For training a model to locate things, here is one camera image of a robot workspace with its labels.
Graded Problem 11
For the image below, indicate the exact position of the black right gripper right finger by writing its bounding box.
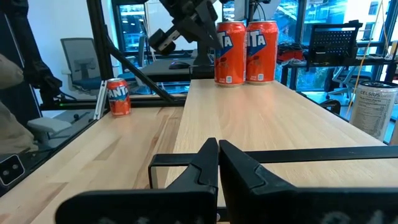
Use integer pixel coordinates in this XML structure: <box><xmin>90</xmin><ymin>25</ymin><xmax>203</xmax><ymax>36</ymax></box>
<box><xmin>218</xmin><ymin>139</ymin><xmax>398</xmax><ymax>224</ymax></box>

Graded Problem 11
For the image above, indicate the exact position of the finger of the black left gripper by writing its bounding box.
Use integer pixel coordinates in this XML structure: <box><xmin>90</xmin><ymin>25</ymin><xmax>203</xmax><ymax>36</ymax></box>
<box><xmin>182</xmin><ymin>6</ymin><xmax>223</xmax><ymax>49</ymax></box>

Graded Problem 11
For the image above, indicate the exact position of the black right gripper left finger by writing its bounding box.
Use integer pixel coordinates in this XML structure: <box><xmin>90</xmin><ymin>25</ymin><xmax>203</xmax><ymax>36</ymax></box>
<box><xmin>55</xmin><ymin>137</ymin><xmax>220</xmax><ymax>224</ymax></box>

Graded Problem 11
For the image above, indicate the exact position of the red Fanta soda can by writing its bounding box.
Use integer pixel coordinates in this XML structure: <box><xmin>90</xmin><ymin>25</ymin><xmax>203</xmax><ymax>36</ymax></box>
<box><xmin>106</xmin><ymin>77</ymin><xmax>132</xmax><ymax>118</ymax></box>
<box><xmin>214</xmin><ymin>21</ymin><xmax>247</xmax><ymax>87</ymax></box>
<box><xmin>245</xmin><ymin>20</ymin><xmax>279</xmax><ymax>85</ymax></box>

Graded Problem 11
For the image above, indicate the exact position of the black computer mouse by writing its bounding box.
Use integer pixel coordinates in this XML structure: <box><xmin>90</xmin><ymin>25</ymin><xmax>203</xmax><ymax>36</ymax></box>
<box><xmin>168</xmin><ymin>60</ymin><xmax>191</xmax><ymax>70</ymax></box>

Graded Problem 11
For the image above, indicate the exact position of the grey office chair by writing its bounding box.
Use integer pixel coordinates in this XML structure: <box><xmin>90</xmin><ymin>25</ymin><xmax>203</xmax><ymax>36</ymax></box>
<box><xmin>60</xmin><ymin>37</ymin><xmax>105</xmax><ymax>96</ymax></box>

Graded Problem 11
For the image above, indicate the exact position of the grey metal strip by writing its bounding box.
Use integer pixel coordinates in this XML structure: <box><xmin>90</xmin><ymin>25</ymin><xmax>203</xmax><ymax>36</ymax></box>
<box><xmin>93</xmin><ymin>80</ymin><xmax>108</xmax><ymax>121</ymax></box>

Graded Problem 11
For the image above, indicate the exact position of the black perforated panel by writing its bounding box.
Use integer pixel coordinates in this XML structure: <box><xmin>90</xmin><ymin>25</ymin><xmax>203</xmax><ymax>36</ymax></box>
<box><xmin>307</xmin><ymin>20</ymin><xmax>364</xmax><ymax>65</ymax></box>

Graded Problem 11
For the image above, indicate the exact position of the white Celsius drink can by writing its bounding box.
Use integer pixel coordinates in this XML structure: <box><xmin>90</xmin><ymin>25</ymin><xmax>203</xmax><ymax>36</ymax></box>
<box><xmin>349</xmin><ymin>80</ymin><xmax>398</xmax><ymax>142</ymax></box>

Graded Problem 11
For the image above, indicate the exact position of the white chair armrest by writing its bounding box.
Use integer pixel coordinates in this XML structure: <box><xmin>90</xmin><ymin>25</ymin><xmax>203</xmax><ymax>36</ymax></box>
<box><xmin>27</xmin><ymin>117</ymin><xmax>73</xmax><ymax>139</ymax></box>

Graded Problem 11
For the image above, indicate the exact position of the person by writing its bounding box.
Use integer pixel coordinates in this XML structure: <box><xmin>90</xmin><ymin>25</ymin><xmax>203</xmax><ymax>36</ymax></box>
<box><xmin>0</xmin><ymin>52</ymin><xmax>40</xmax><ymax>155</ymax></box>

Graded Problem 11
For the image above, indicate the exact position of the black aluminium table frame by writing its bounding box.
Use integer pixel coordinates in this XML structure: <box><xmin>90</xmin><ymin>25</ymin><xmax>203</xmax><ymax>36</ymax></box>
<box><xmin>39</xmin><ymin>0</ymin><xmax>190</xmax><ymax>110</ymax></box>

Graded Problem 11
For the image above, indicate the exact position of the black frame bracket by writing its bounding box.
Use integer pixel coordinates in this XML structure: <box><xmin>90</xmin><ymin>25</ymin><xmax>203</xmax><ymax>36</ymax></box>
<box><xmin>320</xmin><ymin>98</ymin><xmax>342</xmax><ymax>115</ymax></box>

